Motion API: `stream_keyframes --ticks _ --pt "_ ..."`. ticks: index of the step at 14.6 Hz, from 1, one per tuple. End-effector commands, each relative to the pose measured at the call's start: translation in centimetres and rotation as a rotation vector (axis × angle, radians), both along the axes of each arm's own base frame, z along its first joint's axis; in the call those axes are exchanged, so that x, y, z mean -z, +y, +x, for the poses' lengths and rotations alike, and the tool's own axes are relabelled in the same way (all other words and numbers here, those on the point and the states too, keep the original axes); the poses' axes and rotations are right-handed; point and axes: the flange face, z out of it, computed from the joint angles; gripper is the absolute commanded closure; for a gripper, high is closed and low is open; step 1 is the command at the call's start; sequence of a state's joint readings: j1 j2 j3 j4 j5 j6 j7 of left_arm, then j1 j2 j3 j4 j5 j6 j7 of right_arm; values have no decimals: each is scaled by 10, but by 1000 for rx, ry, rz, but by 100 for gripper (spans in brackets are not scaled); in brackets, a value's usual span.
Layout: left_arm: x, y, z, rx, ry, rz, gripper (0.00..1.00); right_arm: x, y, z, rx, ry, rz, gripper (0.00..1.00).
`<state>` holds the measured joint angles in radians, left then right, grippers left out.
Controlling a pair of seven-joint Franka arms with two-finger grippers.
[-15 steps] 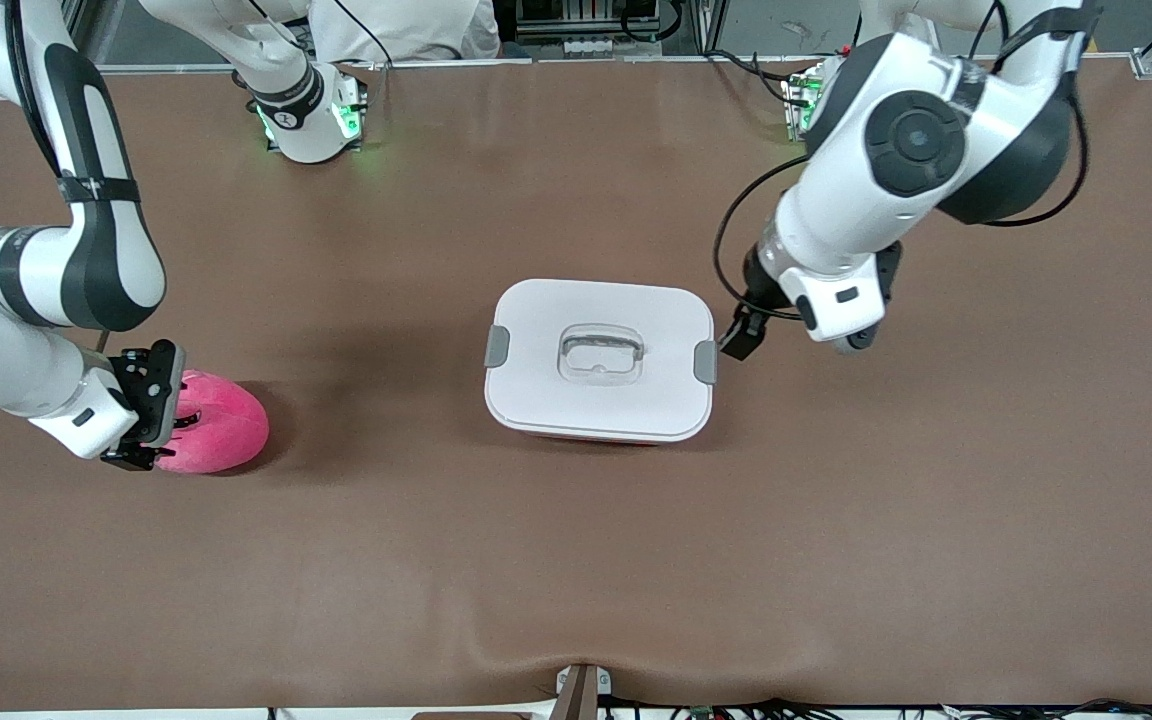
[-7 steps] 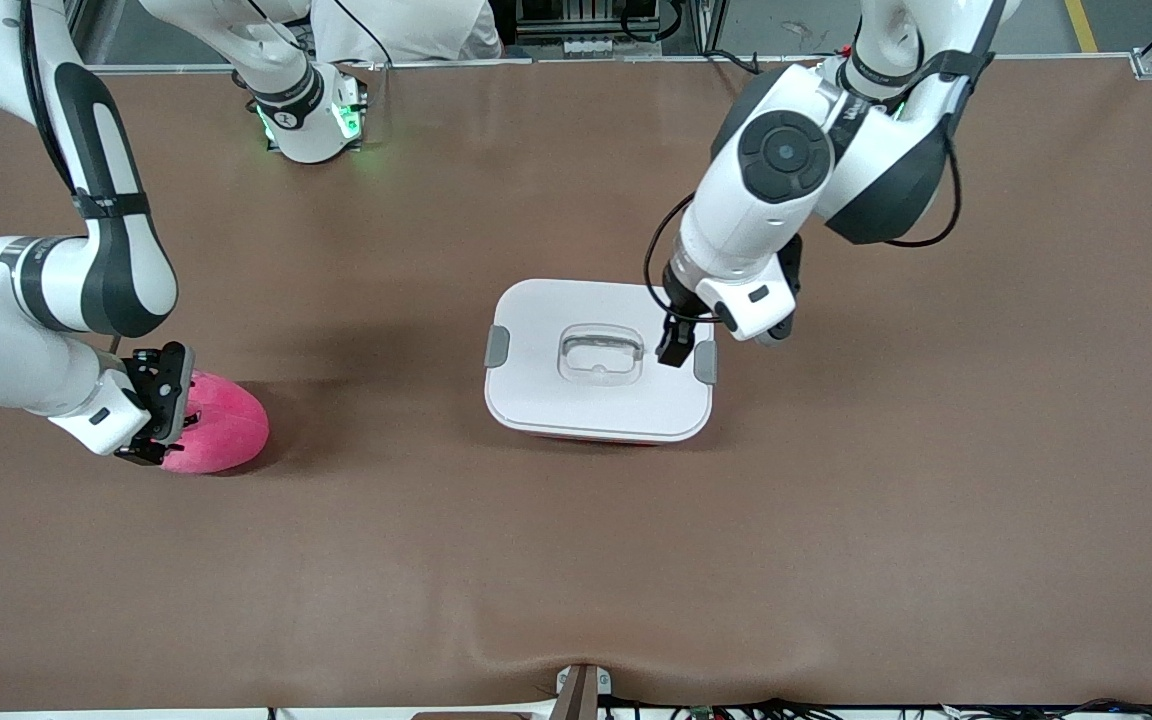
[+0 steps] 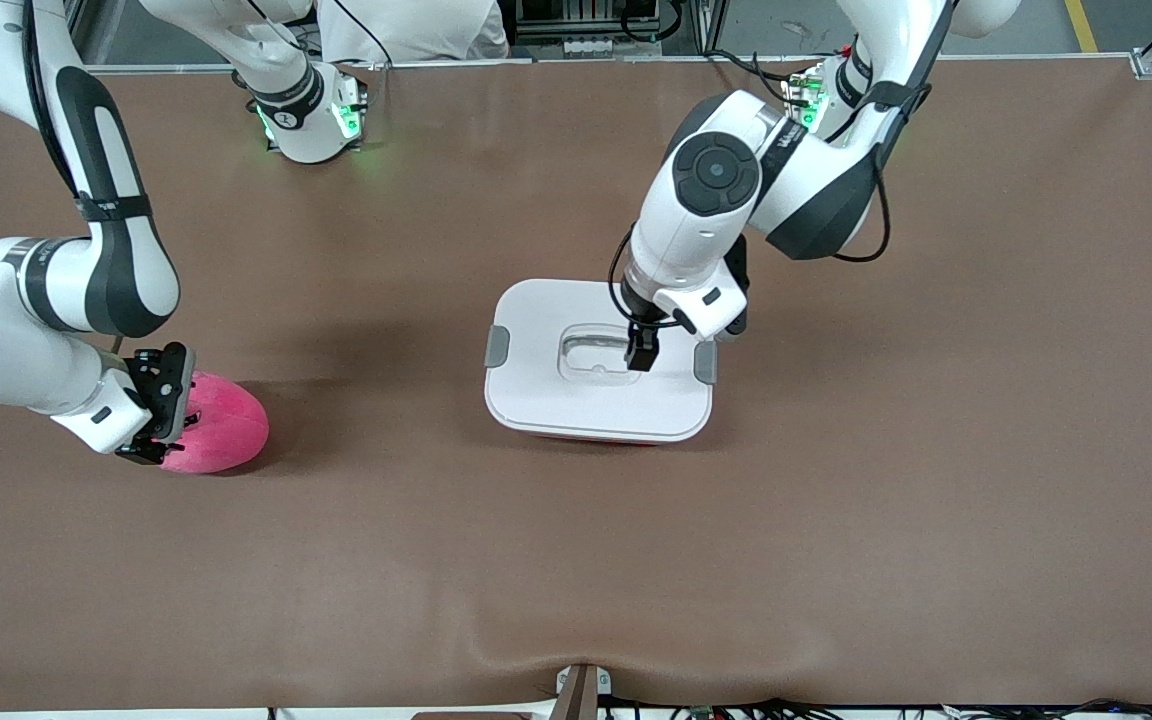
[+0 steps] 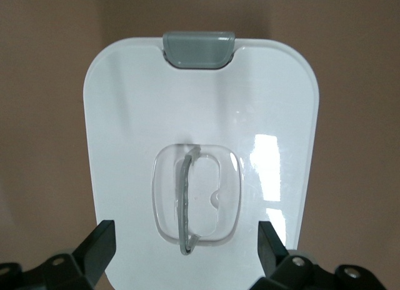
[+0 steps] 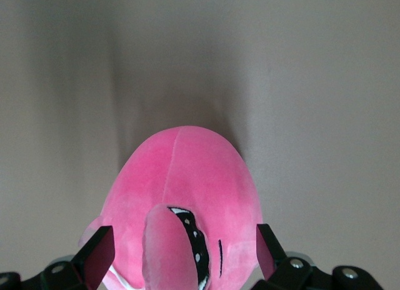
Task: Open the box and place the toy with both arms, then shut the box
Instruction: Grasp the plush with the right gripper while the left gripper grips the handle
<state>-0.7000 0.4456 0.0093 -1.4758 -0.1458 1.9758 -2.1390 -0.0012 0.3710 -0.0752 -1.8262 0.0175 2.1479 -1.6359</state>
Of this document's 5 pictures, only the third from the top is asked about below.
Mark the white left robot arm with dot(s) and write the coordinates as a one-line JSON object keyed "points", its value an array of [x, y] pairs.
{"points": [[696, 230]]}

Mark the black equipment box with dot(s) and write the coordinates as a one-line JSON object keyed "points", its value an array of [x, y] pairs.
{"points": [[586, 12]]}

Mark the pink plush toy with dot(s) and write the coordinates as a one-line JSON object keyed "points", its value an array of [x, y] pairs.
{"points": [[226, 430]]}

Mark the aluminium frame post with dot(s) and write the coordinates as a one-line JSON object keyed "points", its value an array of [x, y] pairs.
{"points": [[708, 25]]}

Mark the silver table edge rail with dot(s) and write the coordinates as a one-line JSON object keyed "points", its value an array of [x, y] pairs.
{"points": [[186, 68]]}

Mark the silver base connector panel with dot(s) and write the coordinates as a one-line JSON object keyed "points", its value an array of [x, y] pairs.
{"points": [[801, 95], [348, 110]]}

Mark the pink plastic storage box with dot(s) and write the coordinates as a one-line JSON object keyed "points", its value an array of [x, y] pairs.
{"points": [[586, 440]]}

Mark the person in white coat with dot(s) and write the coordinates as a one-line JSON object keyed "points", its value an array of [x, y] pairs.
{"points": [[416, 30]]}

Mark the aluminium camera mount post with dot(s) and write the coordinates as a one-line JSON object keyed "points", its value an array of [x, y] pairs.
{"points": [[581, 695]]}

